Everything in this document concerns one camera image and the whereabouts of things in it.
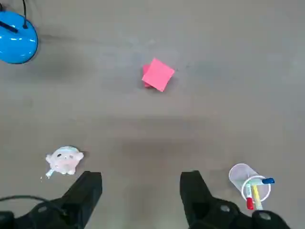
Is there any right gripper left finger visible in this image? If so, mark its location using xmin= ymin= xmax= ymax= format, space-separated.
xmin=0 ymin=170 xmax=103 ymax=229

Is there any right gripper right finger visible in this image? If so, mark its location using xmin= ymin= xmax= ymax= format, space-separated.
xmin=180 ymin=170 xmax=292 ymax=229

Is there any red block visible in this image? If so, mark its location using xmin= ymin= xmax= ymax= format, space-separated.
xmin=142 ymin=57 xmax=176 ymax=93

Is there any pink plush toy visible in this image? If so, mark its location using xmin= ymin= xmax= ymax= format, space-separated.
xmin=45 ymin=145 xmax=84 ymax=178

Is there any clear plastic cup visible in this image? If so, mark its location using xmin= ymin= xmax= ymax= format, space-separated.
xmin=228 ymin=163 xmax=272 ymax=203

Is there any red capped marker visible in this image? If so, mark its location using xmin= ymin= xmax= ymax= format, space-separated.
xmin=246 ymin=181 xmax=254 ymax=210

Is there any blue capped marker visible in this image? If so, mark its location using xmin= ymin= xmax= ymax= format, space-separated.
xmin=249 ymin=177 xmax=275 ymax=187

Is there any blue desk lamp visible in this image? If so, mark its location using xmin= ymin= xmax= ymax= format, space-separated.
xmin=0 ymin=0 xmax=39 ymax=64

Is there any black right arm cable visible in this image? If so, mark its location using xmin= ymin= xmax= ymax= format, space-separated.
xmin=0 ymin=195 xmax=69 ymax=217

